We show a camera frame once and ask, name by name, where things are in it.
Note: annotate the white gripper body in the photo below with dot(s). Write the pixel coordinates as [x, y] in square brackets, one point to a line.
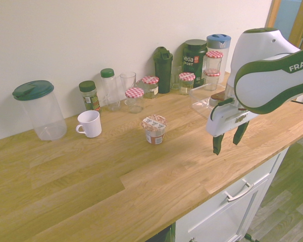
[224, 122]

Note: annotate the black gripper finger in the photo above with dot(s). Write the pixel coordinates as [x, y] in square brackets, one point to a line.
[217, 145]
[240, 133]

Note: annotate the cereal cup with foil lid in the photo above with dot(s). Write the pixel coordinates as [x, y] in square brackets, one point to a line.
[154, 131]

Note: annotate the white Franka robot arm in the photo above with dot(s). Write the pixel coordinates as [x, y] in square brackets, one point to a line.
[262, 75]

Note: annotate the clear plastic rectangular container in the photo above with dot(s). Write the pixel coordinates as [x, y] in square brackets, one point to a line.
[200, 97]

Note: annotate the empty jar red checked lid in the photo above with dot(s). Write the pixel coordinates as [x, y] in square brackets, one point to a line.
[212, 80]
[213, 61]
[134, 100]

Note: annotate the labelled jar red checked lid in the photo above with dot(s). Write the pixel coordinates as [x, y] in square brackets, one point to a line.
[186, 83]
[150, 87]

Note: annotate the black Vega Sport tub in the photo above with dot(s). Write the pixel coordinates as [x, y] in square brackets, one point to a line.
[194, 63]

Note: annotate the white kitchen cabinet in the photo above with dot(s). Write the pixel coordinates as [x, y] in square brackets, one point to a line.
[224, 214]

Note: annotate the clear canister blue lid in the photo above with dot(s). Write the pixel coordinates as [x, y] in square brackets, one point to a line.
[223, 48]

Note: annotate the dark green shaker bottle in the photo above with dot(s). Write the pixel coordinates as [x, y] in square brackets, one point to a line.
[163, 70]

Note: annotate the metal cabinet knob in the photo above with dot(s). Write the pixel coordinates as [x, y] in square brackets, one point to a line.
[192, 239]

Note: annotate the tall clear drinking glass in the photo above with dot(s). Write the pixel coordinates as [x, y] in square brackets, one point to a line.
[128, 80]

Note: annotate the clear bottle green cap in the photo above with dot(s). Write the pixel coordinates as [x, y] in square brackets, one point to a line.
[110, 90]

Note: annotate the white mug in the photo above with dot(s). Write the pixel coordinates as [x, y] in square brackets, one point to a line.
[90, 124]

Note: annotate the spice jar dark lid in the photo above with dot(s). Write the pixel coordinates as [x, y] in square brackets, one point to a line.
[90, 97]

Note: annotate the large clear canister green lid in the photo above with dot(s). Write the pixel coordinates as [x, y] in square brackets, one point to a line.
[41, 111]

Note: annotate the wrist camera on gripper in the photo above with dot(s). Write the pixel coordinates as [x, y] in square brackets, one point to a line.
[217, 98]

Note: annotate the wooden door frame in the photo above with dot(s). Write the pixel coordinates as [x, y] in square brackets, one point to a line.
[296, 20]

